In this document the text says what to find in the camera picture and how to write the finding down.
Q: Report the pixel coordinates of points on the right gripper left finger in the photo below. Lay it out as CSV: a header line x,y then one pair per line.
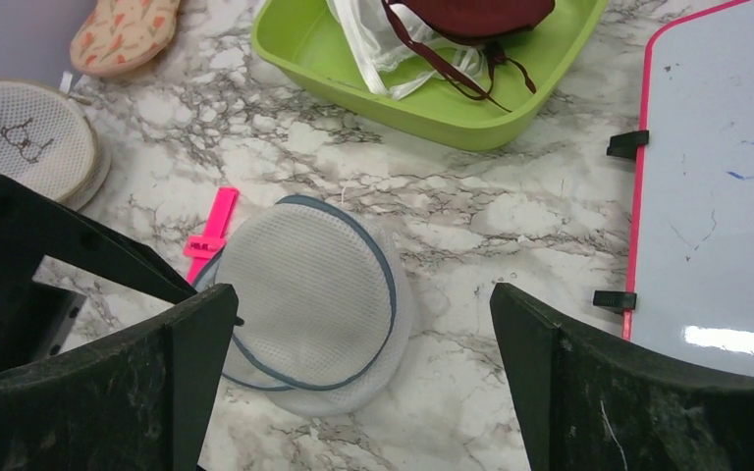
x,y
138,399

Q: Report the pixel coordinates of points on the dark red bra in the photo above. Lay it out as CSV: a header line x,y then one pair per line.
x,y
471,23

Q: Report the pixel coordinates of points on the pink framed whiteboard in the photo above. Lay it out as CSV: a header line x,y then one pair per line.
x,y
689,292

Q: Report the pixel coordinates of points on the white lace bra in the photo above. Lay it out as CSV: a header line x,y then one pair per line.
x,y
378,52

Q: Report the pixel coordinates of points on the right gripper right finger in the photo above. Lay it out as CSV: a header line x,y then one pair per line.
x,y
587,400

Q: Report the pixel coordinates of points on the white mesh laundry bag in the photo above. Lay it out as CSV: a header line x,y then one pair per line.
x,y
325,303

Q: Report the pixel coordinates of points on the pink plastic clip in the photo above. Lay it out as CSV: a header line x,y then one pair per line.
x,y
200,249

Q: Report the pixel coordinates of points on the floral orange pouch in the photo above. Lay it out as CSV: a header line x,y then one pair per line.
x,y
119,36

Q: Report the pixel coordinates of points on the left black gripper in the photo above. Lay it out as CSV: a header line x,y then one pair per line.
x,y
35,317

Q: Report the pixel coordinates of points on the round beige mesh bag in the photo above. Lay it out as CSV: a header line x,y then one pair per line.
x,y
48,143

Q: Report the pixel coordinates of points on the green plastic tray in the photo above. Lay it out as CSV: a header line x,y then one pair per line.
x,y
306,43

